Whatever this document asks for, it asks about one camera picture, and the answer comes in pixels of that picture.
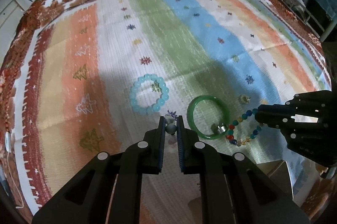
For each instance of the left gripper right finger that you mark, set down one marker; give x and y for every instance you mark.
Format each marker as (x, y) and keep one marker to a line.
(233, 189)

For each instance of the striped colourful cloth mat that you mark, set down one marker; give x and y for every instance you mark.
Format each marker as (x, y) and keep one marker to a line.
(99, 76)

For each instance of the silver metal tin box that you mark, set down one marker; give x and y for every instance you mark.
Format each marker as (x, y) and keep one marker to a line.
(277, 171)

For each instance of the green jade bangle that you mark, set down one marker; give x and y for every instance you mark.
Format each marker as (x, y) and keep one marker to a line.
(209, 117)

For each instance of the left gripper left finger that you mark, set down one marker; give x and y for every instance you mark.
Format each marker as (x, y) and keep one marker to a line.
(108, 188)

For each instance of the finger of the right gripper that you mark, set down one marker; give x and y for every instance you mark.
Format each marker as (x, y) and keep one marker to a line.
(313, 140)
(319, 104)

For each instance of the white wooden headboard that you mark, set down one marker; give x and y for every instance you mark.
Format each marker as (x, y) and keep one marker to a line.
(12, 13)

